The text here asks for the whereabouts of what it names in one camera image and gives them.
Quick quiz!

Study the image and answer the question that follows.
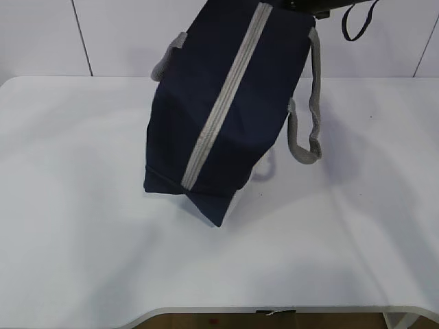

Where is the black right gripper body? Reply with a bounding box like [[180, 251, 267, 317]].
[[281, 0, 357, 18]]

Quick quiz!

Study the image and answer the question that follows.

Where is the navy and white lunch bag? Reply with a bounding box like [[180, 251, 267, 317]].
[[143, 1, 322, 226]]

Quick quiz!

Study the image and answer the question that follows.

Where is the black tape on table edge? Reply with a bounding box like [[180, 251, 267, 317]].
[[255, 310, 296, 316]]

